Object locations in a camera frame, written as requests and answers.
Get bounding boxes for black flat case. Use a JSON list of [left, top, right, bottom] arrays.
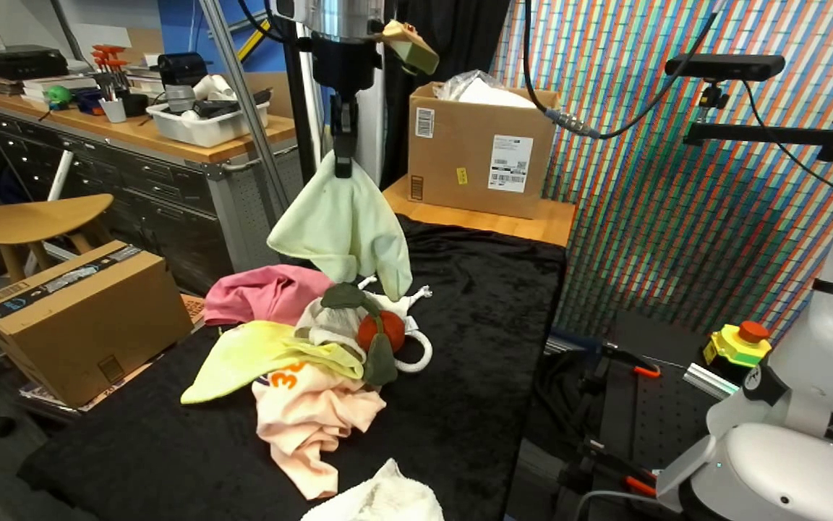
[[0, 46, 73, 85]]

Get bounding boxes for peach shirt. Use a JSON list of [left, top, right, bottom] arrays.
[[248, 358, 390, 505]]

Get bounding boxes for yellow green towel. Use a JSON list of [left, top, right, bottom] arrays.
[[175, 318, 368, 408]]

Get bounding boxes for aluminium strut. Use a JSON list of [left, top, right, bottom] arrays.
[[197, 0, 311, 259]]

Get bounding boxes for multicolour patterned backdrop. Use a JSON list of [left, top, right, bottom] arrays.
[[492, 0, 833, 345]]

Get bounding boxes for black vertical pole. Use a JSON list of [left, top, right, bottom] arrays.
[[278, 0, 326, 254]]

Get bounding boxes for white plastic tub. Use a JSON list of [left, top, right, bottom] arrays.
[[145, 91, 275, 153]]

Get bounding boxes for silver metal bar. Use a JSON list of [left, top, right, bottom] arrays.
[[683, 358, 744, 399]]

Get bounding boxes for small red tool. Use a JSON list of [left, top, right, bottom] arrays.
[[93, 44, 136, 79]]

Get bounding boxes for white towel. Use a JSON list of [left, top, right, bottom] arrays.
[[297, 454, 447, 521], [294, 287, 434, 353]]

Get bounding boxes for orange black bar clamp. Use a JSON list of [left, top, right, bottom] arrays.
[[578, 438, 666, 500], [599, 341, 667, 382]]

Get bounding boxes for yellow red emergency stop button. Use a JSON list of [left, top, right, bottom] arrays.
[[703, 316, 776, 370]]

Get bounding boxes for clear plastic bag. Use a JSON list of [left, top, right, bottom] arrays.
[[431, 66, 540, 109]]

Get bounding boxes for yellow handled tool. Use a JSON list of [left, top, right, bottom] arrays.
[[238, 21, 278, 69]]

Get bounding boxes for small white cup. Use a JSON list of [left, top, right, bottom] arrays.
[[97, 95, 129, 127]]

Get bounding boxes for pale green towel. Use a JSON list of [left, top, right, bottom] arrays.
[[267, 147, 417, 302]]

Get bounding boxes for black camera mount frame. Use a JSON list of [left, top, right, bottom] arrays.
[[683, 112, 833, 169]]

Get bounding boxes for black optical breadboard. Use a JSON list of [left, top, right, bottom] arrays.
[[592, 313, 728, 496]]

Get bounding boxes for black lidded jar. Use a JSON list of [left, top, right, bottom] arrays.
[[157, 52, 210, 107]]

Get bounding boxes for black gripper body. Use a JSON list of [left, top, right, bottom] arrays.
[[310, 34, 382, 127]]

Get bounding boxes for black curtain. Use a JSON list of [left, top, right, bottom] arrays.
[[382, 0, 520, 192]]

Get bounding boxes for black stereo camera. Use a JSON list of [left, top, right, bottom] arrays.
[[661, 52, 789, 109]]

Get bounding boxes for light wood side table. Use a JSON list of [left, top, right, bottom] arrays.
[[382, 175, 578, 253]]

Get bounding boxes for black velvet tablecloth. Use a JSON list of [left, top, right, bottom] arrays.
[[15, 215, 569, 521]]

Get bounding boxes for orange turnip plushie green leaves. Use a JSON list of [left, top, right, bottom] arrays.
[[314, 282, 411, 395]]

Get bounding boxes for wooden workbench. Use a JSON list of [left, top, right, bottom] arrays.
[[0, 73, 314, 267]]

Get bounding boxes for tan wrist camera mount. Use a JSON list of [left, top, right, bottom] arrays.
[[378, 17, 443, 79]]

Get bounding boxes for cardboard box black tape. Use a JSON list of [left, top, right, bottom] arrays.
[[0, 238, 197, 410]]

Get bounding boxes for pink shirt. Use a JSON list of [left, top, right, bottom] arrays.
[[199, 261, 337, 331]]

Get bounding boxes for wooden stool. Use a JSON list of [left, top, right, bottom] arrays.
[[0, 192, 119, 283]]

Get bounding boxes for cardboard box white label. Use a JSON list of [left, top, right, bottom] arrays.
[[405, 80, 562, 221]]

